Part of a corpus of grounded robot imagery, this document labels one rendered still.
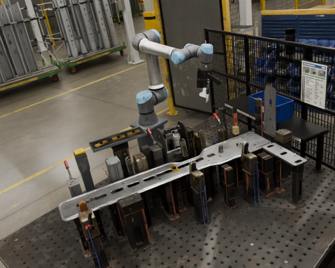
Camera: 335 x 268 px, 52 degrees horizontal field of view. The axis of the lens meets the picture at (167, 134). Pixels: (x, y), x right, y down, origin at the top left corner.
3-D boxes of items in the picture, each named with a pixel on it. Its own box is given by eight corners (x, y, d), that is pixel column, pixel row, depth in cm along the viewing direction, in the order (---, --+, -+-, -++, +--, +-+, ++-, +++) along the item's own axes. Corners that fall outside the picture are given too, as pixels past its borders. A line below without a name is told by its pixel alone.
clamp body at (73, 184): (82, 236, 213) (66, 189, 198) (78, 226, 223) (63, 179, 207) (96, 230, 216) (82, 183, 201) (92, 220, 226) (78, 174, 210)
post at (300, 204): (299, 209, 207) (300, 168, 195) (286, 199, 217) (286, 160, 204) (307, 204, 209) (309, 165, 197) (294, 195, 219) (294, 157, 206)
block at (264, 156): (265, 199, 220) (264, 161, 208) (254, 190, 230) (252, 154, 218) (277, 193, 223) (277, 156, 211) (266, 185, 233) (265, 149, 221)
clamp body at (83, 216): (96, 278, 182) (78, 225, 166) (90, 260, 195) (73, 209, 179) (115, 269, 186) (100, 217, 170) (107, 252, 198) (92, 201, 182)
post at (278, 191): (278, 194, 222) (278, 156, 210) (267, 186, 232) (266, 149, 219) (286, 191, 225) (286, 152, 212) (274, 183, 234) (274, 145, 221)
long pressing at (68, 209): (64, 226, 179) (63, 223, 178) (57, 203, 198) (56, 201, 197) (274, 143, 224) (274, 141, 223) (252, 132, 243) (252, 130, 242)
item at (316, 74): (325, 111, 220) (328, 64, 207) (299, 101, 239) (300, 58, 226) (327, 110, 221) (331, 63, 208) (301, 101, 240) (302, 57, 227)
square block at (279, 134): (283, 182, 233) (283, 135, 218) (274, 177, 240) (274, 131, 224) (292, 178, 236) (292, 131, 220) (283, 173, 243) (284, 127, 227)
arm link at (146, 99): (134, 111, 253) (131, 94, 247) (147, 105, 262) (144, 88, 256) (146, 114, 245) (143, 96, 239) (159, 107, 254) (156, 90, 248)
